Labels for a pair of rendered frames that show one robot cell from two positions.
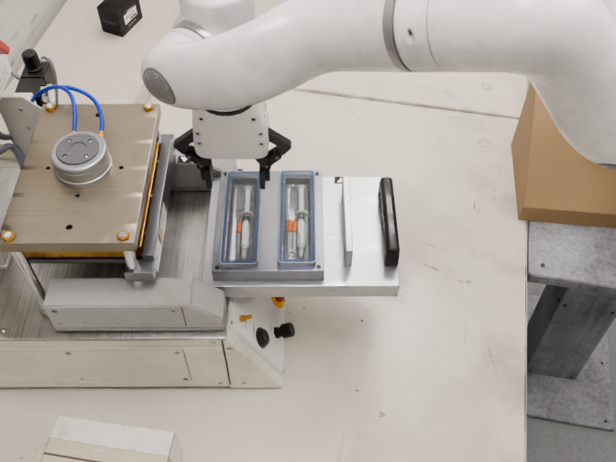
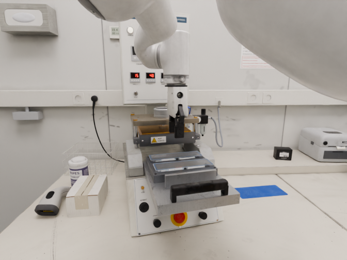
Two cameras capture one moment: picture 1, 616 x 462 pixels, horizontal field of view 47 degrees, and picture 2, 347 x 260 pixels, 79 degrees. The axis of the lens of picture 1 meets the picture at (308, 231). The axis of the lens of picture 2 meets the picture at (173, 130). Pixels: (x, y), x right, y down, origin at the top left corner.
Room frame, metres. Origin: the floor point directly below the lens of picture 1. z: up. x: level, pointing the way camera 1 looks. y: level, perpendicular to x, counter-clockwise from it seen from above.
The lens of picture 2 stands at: (0.52, -0.58, 1.25)
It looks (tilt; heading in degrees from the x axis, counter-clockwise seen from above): 13 degrees down; 76
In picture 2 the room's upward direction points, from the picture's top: straight up
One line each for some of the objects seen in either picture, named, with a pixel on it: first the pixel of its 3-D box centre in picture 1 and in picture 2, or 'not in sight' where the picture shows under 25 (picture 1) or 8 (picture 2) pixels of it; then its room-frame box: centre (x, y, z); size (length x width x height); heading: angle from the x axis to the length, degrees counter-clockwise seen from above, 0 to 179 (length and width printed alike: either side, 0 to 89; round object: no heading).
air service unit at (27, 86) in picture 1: (41, 97); (199, 123); (0.92, 0.45, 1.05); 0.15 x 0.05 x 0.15; 0
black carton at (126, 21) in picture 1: (120, 12); (282, 153); (1.47, 0.45, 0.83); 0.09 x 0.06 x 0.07; 156
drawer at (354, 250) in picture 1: (300, 227); (183, 174); (0.70, 0.01, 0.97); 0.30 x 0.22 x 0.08; 90
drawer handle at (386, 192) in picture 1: (389, 219); (200, 190); (0.70, -0.13, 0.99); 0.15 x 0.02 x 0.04; 0
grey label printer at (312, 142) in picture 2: not in sight; (325, 143); (1.76, 0.42, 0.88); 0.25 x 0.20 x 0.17; 73
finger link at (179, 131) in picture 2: (270, 166); (179, 128); (0.70, 0.05, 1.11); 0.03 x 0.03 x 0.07; 0
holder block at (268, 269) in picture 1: (269, 223); (179, 165); (0.70, 0.06, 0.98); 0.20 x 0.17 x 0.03; 0
